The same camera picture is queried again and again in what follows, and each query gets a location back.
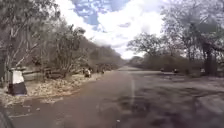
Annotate person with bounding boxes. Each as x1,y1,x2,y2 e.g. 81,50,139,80
84,67,92,79

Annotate grey asphalt road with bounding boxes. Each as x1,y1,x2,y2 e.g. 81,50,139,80
5,65,224,128

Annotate row of bare trees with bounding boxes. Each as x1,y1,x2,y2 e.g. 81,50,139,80
0,0,126,88

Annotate dry leaf-strewn roadside verge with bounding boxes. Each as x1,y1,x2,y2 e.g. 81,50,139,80
0,72,104,108

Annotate row of leafy trees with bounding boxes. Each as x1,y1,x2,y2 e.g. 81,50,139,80
126,0,224,78

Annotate black and white marker stone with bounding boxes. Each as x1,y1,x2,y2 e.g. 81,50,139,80
7,68,28,97

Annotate low stone wall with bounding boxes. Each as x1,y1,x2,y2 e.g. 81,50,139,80
22,68,64,83

